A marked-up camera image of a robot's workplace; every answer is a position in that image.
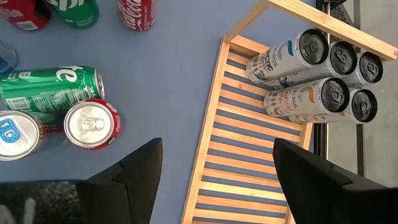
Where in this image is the red Coca-Cola can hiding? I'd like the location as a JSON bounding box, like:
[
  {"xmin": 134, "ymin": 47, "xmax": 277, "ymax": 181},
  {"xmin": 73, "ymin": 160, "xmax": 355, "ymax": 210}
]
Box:
[
  {"xmin": 0, "ymin": 0, "xmax": 52, "ymax": 31},
  {"xmin": 116, "ymin": 0, "xmax": 158, "ymax": 32},
  {"xmin": 63, "ymin": 98, "xmax": 123, "ymax": 151}
]

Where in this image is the white Celsius Arctic Vibe can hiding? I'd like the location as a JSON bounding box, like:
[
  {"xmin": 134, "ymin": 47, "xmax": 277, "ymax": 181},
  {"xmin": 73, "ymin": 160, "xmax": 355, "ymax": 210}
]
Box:
[
  {"xmin": 245, "ymin": 28, "xmax": 330, "ymax": 85},
  {"xmin": 340, "ymin": 51, "xmax": 384, "ymax": 90},
  {"xmin": 264, "ymin": 41, "xmax": 358, "ymax": 90}
]

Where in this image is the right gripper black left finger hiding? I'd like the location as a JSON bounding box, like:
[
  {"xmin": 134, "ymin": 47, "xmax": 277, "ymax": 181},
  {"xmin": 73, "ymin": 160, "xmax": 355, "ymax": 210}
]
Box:
[{"xmin": 76, "ymin": 138, "xmax": 164, "ymax": 224}]

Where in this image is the green Sprite can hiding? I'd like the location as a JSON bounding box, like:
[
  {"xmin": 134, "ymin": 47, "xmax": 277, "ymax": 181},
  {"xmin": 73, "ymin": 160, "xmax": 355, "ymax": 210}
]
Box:
[
  {"xmin": 0, "ymin": 64, "xmax": 106, "ymax": 113},
  {"xmin": 46, "ymin": 0, "xmax": 100, "ymax": 29}
]

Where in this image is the black perforated metal case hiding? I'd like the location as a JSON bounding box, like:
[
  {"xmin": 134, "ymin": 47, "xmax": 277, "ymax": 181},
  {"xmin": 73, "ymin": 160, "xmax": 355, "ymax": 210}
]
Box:
[{"xmin": 328, "ymin": 4, "xmax": 355, "ymax": 43}]

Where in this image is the blue silver Red Bull can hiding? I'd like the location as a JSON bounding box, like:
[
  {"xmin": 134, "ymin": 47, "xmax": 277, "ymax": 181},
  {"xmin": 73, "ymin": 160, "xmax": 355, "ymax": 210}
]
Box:
[{"xmin": 0, "ymin": 110, "xmax": 68, "ymax": 162}]

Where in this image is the white Celsius Tropical Vibe can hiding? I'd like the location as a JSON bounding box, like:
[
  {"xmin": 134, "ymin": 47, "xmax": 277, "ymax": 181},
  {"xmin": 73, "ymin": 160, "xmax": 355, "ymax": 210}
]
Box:
[
  {"xmin": 287, "ymin": 89, "xmax": 379, "ymax": 124},
  {"xmin": 263, "ymin": 77, "xmax": 351, "ymax": 118}
]

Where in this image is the black metal table frame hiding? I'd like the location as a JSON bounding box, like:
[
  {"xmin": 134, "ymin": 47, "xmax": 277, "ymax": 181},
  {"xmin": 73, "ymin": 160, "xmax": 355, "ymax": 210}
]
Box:
[{"xmin": 312, "ymin": 0, "xmax": 366, "ymax": 178}]

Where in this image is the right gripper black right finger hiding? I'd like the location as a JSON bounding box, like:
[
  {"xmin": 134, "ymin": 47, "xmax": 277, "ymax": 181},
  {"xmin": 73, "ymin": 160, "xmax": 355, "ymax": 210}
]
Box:
[{"xmin": 272, "ymin": 138, "xmax": 398, "ymax": 224}]

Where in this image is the wooden slatted shelf rack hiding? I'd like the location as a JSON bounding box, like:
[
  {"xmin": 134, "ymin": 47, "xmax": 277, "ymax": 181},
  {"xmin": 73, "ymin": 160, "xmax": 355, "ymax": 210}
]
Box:
[{"xmin": 180, "ymin": 0, "xmax": 398, "ymax": 224}]

